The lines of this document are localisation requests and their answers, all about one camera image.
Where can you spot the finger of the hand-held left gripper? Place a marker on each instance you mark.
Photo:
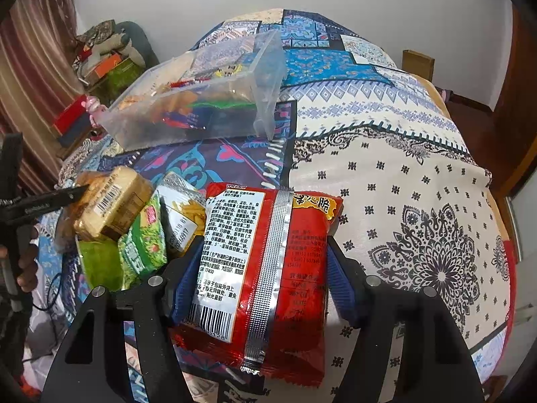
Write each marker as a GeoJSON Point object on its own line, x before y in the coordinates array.
{"type": "Point", "coordinates": [67, 196]}

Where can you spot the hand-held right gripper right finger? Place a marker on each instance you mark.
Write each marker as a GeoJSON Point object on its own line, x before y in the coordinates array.
{"type": "Point", "coordinates": [340, 282]}

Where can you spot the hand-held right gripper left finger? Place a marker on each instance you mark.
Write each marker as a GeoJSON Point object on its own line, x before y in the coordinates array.
{"type": "Point", "coordinates": [187, 279]}

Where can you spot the yellow cracker packet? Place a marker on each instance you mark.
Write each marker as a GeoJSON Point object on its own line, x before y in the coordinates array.
{"type": "Point", "coordinates": [113, 201]}

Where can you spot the red instant noodle packet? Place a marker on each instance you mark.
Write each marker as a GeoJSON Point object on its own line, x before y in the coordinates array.
{"type": "Point", "coordinates": [289, 260]}

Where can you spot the clear plastic storage box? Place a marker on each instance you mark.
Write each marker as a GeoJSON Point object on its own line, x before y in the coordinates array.
{"type": "Point", "coordinates": [176, 126]}

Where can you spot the assorted snacks in box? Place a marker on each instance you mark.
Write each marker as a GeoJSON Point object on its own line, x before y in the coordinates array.
{"type": "Point", "coordinates": [197, 96]}

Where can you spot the person's left hand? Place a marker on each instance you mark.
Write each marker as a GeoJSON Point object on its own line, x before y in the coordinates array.
{"type": "Point", "coordinates": [27, 260]}

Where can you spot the orange snack packet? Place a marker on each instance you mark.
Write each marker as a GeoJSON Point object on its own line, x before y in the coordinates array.
{"type": "Point", "coordinates": [67, 226]}

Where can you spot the clear packet with yellow sticks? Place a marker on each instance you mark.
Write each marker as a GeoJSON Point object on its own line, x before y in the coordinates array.
{"type": "Point", "coordinates": [184, 214]}

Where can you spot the plain green snack packet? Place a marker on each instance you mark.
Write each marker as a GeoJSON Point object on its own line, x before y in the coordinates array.
{"type": "Point", "coordinates": [100, 260]}

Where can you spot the red flat box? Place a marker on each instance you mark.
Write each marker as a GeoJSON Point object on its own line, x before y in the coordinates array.
{"type": "Point", "coordinates": [71, 115]}

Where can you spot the pink plastic toy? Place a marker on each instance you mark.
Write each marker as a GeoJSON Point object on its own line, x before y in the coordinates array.
{"type": "Point", "coordinates": [94, 107]}

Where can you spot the striped curtain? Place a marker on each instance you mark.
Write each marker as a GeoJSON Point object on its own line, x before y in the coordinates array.
{"type": "Point", "coordinates": [33, 71]}

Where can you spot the patterned patchwork bed sheet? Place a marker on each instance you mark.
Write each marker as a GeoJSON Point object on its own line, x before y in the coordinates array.
{"type": "Point", "coordinates": [377, 155]}

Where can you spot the cluttered bedside pile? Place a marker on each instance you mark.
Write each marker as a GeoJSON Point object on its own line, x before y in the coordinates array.
{"type": "Point", "coordinates": [117, 54]}

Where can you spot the brown cardboard box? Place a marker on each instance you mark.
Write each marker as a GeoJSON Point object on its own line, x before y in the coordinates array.
{"type": "Point", "coordinates": [417, 64]}

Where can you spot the brown wooden door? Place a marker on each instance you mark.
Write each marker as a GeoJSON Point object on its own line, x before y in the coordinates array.
{"type": "Point", "coordinates": [518, 105]}

